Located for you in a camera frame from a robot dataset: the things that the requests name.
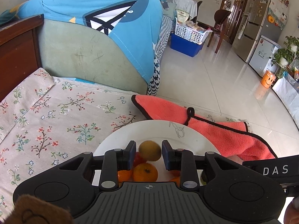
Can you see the white plastic basket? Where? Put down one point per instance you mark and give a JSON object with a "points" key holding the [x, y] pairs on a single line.
{"points": [[191, 34]]}

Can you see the red cherry tomato two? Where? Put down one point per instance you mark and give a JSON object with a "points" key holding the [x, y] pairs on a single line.
{"points": [[138, 160]]}

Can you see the orange tangerine four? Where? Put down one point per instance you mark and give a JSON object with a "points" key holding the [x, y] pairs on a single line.
{"points": [[175, 173]]}

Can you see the green sofa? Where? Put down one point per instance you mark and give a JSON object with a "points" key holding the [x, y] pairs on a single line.
{"points": [[74, 50]]}

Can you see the white floral plate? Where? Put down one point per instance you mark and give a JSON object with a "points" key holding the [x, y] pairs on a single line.
{"points": [[179, 137]]}

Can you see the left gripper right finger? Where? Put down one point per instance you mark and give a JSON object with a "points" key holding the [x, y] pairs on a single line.
{"points": [[183, 161]]}

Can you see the silver refrigerator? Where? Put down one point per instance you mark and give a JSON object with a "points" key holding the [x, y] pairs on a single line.
{"points": [[267, 18]]}

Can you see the orange tangerine one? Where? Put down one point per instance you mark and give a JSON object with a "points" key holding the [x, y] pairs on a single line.
{"points": [[124, 175]]}

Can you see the orange smiley bucket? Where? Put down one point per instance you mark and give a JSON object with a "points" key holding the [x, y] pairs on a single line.
{"points": [[268, 79]]}

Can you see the blue shark cushion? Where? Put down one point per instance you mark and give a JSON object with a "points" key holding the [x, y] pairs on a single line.
{"points": [[134, 25]]}

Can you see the wooden chair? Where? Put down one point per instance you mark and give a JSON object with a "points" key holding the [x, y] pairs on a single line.
{"points": [[221, 19]]}

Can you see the orange tangerine two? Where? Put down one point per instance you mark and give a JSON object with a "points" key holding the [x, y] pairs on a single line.
{"points": [[145, 172]]}

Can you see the blue storage bin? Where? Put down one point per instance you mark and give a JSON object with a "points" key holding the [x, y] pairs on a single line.
{"points": [[184, 46]]}

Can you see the brown plush toy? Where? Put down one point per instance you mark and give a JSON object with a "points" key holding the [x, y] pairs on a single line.
{"points": [[29, 209]]}

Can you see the potted green plant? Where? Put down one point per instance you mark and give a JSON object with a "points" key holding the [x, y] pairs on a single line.
{"points": [[284, 56]]}

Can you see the houndstooth sofa blanket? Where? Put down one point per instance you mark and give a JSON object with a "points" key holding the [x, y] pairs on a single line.
{"points": [[165, 31]]}

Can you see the orange tangerine five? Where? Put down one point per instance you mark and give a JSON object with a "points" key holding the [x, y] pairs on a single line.
{"points": [[176, 180]]}

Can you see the floral tablecloth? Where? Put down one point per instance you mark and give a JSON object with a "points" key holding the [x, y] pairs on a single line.
{"points": [[46, 120]]}

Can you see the white small fridge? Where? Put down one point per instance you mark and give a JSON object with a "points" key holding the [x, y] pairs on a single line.
{"points": [[261, 61]]}

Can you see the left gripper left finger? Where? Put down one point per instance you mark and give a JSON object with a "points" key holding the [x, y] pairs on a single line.
{"points": [[116, 160]]}

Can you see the green jujube four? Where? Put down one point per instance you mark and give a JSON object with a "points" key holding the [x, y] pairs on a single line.
{"points": [[203, 179]]}

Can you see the brown kiwi two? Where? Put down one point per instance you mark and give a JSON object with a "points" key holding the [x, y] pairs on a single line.
{"points": [[150, 150]]}

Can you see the pink towel black trim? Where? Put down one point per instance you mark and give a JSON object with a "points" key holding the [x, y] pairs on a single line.
{"points": [[230, 138]]}

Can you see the person right hand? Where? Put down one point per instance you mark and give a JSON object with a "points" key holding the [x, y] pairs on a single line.
{"points": [[292, 212]]}

